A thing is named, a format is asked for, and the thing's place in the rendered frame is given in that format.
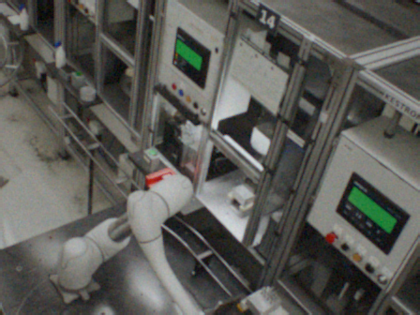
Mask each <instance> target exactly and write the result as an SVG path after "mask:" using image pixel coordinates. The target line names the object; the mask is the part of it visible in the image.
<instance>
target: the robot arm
mask: <svg viewBox="0 0 420 315"><path fill-rule="evenodd" d="M192 193H193V186H192V184H191V182H190V180H188V178H187V177H185V176H184V175H180V174H179V175H170V176H169V177H166V178H165V179H164V180H162V181H160V182H158V183H157V184H155V185H154V186H153V187H151V188H150V189H149V191H145V190H138V191H136V192H133V193H132V194H131V195H129V197H128V199H127V212H126V213H125V214H123V216H121V217H120V218H110V219H108V220H105V221H104V222H103V223H101V224H99V225H97V227H95V229H93V230H91V232H89V233H87V234H86V235H85V236H84V237H83V238H80V237H76V238H71V239H69V240H67V241H66V242H65V244H64V245H63V246H62V247H61V248H60V251H59V253H58V260H57V273H58V274H55V275H51V276H50V277H49V281H51V282H52V283H53V285H54V286H55V288H56V289H57V290H58V292H59V293H60V294H61V296H62V298H63V299H64V303H65V304H66V305H69V304H70V303H71V302H73V301H75V300H76V299H79V298H80V297H81V299H82V300H83V301H84V302H85V303H88V302H89V301H90V297H89V296H88V294H89V293H92V292H96V291H98V290H99V284H97V283H96V282H95V280H94V279H93V277H91V275H93V273H95V270H97V268H98V267H99V266H100V265H101V264H102V263H103V262H106V261H107V260H109V259H110V257H112V256H113V255H114V254H116V253H117V252H119V251H120V250H121V249H122V248H124V247H125V246H126V245H127V244H128V242H129V237H130V236H131V235H133V234H134V235H135V236H136V240H137V241H138V244H139V245H140V246H141V248H142V250H143V252H144V254H145V255H146V257H147V259H148V260H149V262H150V263H151V266H152V268H153V270H154V271H155V273H156V275H157V277H158V278H159V281H161V283H162V285H164V288H166V290H167V292H169V295H170V296H171V297H172V300H173V301H174V303H175V304H176V305H177V306H178V307H179V309H180V310H181V312H182V313H183V314H184V315H226V314H227V313H229V311H231V310H232V309H233V308H234V306H235V305H237V304H239V303H240V302H241V301H243V300H244V299H245V298H247V296H246V295H245V294H244V292H242V293H241V294H238V295H237V296H235V297H233V296H230V297H229V298H225V299H223V300H222V301H217V302H218V304H217V305H216V306H214V307H212V308H209V307H206V308H205V309H203V310H198V311H197V309H196V308H195V307H194V305H193V303H192V301H190V298H189V297H188V295H187V294H186V292H185V290H184V288H183V287H182V286H181V284H180V283H179V281H178V279H177V277H176V276H175V275H174V273H173V270H172V269H171V267H170V266H169V264H168V262H167V261H166V257H165V254H164V246H163V242H162V231H161V229H160V225H162V223H163V222H164V221H165V220H166V219H167V218H169V217H172V216H173V215H174V214H176V213H177V212H179V210H181V209H182V208H183V207H184V206H185V205H186V204H187V203H188V202H189V201H190V199H191V197H192Z"/></svg>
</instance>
